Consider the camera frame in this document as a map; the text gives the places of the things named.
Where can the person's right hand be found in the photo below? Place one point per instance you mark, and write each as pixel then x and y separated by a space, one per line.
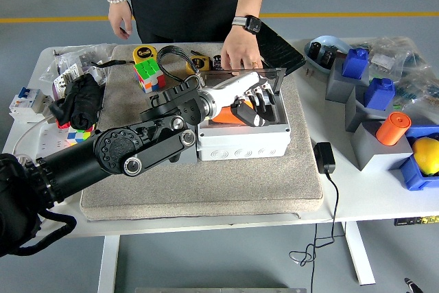
pixel 118 18

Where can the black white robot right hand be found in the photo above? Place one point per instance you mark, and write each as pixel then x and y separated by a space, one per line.
pixel 413 286

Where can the person's left hand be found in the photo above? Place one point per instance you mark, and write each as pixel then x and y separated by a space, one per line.
pixel 240 49

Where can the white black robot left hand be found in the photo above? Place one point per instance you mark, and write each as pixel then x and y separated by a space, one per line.
pixel 236 85

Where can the orange cylinder battery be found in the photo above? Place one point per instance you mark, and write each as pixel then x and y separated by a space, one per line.
pixel 393 130
pixel 224 116

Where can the grey junction box clear lid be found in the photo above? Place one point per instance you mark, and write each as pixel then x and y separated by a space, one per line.
pixel 240 142

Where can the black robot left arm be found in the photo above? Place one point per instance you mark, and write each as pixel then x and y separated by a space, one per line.
pixel 113 149

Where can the black cylindrical capacitor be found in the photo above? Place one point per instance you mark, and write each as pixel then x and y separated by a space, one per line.
pixel 216 61

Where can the black smart watch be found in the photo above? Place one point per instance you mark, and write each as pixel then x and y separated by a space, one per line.
pixel 252 24

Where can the yellow tape measure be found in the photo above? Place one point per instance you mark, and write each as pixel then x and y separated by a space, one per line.
pixel 202 63
pixel 144 53

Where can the black plastic tool case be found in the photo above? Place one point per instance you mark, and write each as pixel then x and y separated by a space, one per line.
pixel 281 53

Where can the clear plastic bag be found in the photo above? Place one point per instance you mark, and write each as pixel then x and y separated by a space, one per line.
pixel 85 54

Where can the colourful puzzle cube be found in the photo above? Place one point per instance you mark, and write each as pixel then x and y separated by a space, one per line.
pixel 147 73
pixel 77 136

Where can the white table leg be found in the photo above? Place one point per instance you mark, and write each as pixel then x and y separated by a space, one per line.
pixel 360 252
pixel 109 262

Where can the black table control panel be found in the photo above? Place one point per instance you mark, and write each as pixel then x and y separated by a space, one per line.
pixel 416 221

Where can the small metal screws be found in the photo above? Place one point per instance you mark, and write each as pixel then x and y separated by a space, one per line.
pixel 309 72

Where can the light blue bowl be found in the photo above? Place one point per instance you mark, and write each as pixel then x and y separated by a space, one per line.
pixel 313 63

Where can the black electronic component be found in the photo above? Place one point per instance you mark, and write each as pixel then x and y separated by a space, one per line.
pixel 327 56
pixel 315 49

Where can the grey holder block round hole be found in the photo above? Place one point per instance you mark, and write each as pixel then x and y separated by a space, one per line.
pixel 190 157

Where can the black folded cloth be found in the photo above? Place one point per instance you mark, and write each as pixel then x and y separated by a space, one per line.
pixel 82 101

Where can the beige fabric mat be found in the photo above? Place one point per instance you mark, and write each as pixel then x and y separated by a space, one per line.
pixel 205 186

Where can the blue plastic bin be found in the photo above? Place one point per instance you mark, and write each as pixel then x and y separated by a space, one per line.
pixel 411 176

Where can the black power adapter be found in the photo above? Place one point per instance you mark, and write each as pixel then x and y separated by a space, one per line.
pixel 324 157

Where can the blue plastic block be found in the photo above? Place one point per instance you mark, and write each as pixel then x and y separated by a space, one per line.
pixel 379 93
pixel 356 63

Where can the white blue circuit breaker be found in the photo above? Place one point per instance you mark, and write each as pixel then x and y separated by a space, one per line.
pixel 25 101

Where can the clear bags of components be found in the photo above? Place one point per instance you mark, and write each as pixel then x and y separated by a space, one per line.
pixel 404 53

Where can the white wall switch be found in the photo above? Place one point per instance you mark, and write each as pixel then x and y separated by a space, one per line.
pixel 65 78

